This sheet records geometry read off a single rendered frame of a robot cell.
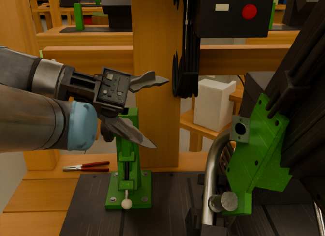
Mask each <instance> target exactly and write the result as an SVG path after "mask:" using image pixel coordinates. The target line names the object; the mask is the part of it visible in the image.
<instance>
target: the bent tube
mask: <svg viewBox="0 0 325 236"><path fill-rule="evenodd" d="M240 120H241V121H240ZM249 131H250V118H245V117H241V116H236V115H232V116H231V126H230V127H228V128H226V129H225V130H223V131H221V132H220V133H219V134H218V135H217V136H216V138H215V140H214V141H213V143H212V145H211V148H210V150H209V153H208V157H207V162H206V168H205V180H204V191H203V203H202V216H201V223H203V224H209V225H214V216H215V212H212V211H211V210H210V209H209V207H208V200H209V198H210V197H211V196H213V195H216V186H217V171H218V165H219V160H220V157H221V154H222V151H223V149H224V147H225V146H226V144H227V143H228V142H230V141H236V142H240V143H244V144H248V143H249ZM239 138H240V139H239Z"/></svg>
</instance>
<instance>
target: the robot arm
mask: <svg viewBox="0 0 325 236"><path fill-rule="evenodd" d="M95 75H97V76H98V77H96V76H95ZM95 75H94V76H93V75H90V74H85V73H81V72H78V71H75V67H72V66H69V65H66V66H65V64H62V63H58V62H57V61H56V60H55V59H52V60H47V59H44V58H40V57H37V56H33V55H30V54H26V53H23V52H19V51H15V50H12V49H9V48H7V47H5V46H0V153H9V152H22V151H35V150H49V149H61V150H67V151H72V150H76V151H85V150H87V149H89V148H90V147H91V146H92V145H93V143H94V141H95V138H96V135H97V130H98V118H99V119H100V120H101V121H102V122H103V123H104V125H105V127H106V128H107V129H108V130H109V131H110V132H112V133H113V134H115V135H117V136H120V137H122V138H124V139H126V140H129V141H131V142H133V143H135V144H138V145H140V146H143V147H146V148H153V149H155V148H156V147H157V146H156V145H155V144H154V143H153V142H152V141H151V140H150V139H147V138H145V137H144V136H143V134H142V133H141V132H140V131H139V130H138V129H137V128H136V127H135V126H133V123H132V122H131V121H130V120H129V119H128V118H122V117H120V116H119V117H118V118H117V116H118V114H119V113H123V112H124V107H125V102H126V98H127V93H128V91H130V92H131V93H136V92H138V91H139V90H141V89H143V88H150V87H152V86H161V85H163V84H166V83H168V82H169V79H167V78H164V77H161V76H155V71H148V72H146V73H144V74H143V75H141V76H133V75H131V74H130V73H126V72H123V71H119V70H116V69H112V68H109V67H105V66H103V68H102V71H101V73H100V74H95ZM70 96H71V97H73V98H74V101H72V102H71V101H68V100H69V97H70Z"/></svg>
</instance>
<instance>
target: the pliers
mask: <svg viewBox="0 0 325 236"><path fill-rule="evenodd" d="M107 164H110V161H104V162H94V163H87V164H82V165H77V166H67V167H63V171H99V172H108V171H109V168H101V167H93V166H100V165H107Z"/></svg>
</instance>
